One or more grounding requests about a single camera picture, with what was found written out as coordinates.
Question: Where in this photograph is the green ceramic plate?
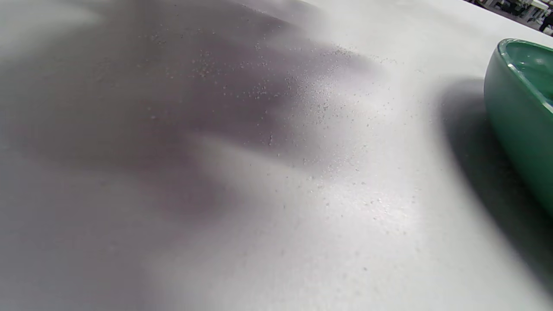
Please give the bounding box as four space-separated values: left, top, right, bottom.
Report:
484 38 553 216

